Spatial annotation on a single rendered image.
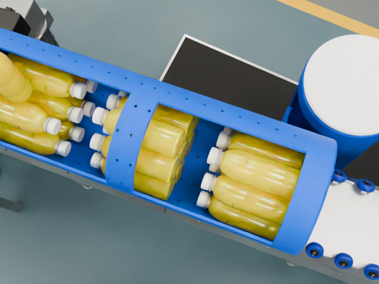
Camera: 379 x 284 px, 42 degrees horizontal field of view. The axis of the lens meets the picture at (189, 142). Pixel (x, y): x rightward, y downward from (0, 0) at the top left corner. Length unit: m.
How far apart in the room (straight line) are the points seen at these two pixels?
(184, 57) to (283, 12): 0.59
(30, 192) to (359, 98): 1.61
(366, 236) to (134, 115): 0.68
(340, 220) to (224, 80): 1.09
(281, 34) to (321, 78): 1.22
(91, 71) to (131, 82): 0.10
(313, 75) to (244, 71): 0.98
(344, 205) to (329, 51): 0.41
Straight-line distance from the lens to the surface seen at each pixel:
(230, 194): 1.13
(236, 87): 2.26
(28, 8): 1.73
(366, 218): 1.40
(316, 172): 1.07
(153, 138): 1.11
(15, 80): 1.19
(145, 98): 1.11
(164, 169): 1.14
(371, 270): 1.34
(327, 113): 1.32
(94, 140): 1.20
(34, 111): 1.26
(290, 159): 1.15
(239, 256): 2.26
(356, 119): 1.33
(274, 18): 2.59
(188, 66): 2.30
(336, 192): 1.39
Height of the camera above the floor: 2.26
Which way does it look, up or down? 75 degrees down
